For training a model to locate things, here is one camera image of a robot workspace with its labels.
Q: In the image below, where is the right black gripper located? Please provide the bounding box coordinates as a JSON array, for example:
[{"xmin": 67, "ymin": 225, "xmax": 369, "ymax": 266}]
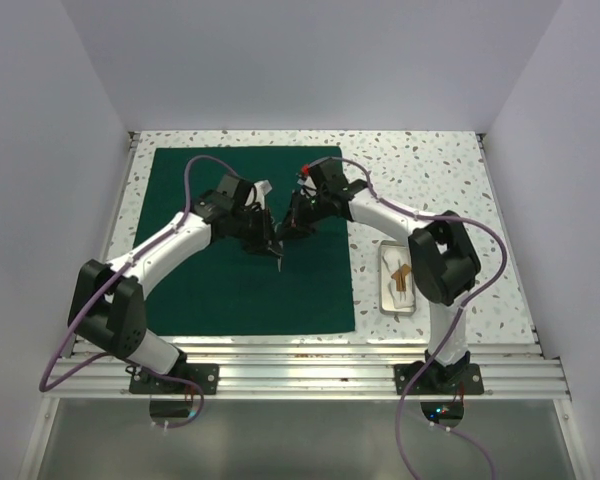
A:
[{"xmin": 277, "ymin": 189, "xmax": 331, "ymax": 242}]

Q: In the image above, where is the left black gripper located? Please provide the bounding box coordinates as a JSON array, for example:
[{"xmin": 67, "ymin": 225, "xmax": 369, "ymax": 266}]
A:
[{"xmin": 230, "ymin": 204, "xmax": 283, "ymax": 256}]

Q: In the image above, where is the dark green surgical cloth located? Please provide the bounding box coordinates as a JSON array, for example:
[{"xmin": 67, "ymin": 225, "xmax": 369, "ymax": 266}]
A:
[{"xmin": 135, "ymin": 146, "xmax": 355, "ymax": 336}]

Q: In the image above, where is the white gauze pad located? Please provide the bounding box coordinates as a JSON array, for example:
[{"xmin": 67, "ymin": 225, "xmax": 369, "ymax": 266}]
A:
[{"xmin": 383, "ymin": 247, "xmax": 415, "ymax": 311}]

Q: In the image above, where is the tan adhesive bandage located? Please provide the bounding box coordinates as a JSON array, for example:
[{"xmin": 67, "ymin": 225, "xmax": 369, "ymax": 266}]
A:
[
  {"xmin": 396, "ymin": 264, "xmax": 411, "ymax": 292},
  {"xmin": 391, "ymin": 267, "xmax": 406, "ymax": 292}
]

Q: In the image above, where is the rectangular metal tray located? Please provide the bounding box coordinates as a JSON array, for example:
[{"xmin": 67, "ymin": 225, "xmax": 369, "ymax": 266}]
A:
[{"xmin": 377, "ymin": 240, "xmax": 417, "ymax": 317}]

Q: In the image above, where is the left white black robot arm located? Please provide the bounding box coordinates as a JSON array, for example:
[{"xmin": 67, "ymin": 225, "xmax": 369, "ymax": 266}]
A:
[{"xmin": 71, "ymin": 174, "xmax": 283, "ymax": 393}]

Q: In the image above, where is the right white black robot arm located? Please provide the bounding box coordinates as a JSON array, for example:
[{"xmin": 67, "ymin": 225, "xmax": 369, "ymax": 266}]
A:
[{"xmin": 276, "ymin": 157, "xmax": 481, "ymax": 393}]

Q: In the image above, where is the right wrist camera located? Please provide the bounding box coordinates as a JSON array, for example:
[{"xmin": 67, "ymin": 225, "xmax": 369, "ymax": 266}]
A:
[{"xmin": 297, "ymin": 164, "xmax": 318, "ymax": 197}]

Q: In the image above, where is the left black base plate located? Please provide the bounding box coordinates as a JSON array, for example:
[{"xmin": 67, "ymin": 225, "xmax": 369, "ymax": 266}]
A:
[{"xmin": 125, "ymin": 363, "xmax": 219, "ymax": 395}]

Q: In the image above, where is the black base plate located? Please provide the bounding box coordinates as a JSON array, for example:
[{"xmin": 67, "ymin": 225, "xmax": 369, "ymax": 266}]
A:
[
  {"xmin": 393, "ymin": 362, "xmax": 485, "ymax": 396},
  {"xmin": 125, "ymin": 363, "xmax": 219, "ymax": 395}
]

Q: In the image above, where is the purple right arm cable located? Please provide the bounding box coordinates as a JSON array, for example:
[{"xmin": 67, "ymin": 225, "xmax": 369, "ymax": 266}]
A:
[{"xmin": 329, "ymin": 157, "xmax": 509, "ymax": 480}]

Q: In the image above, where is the aluminium rail frame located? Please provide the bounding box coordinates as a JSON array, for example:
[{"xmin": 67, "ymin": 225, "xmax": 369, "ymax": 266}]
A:
[{"xmin": 43, "ymin": 130, "xmax": 576, "ymax": 401}]

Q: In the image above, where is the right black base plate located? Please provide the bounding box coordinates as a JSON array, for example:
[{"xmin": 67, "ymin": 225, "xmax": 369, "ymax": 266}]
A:
[{"xmin": 393, "ymin": 362, "xmax": 485, "ymax": 396}]

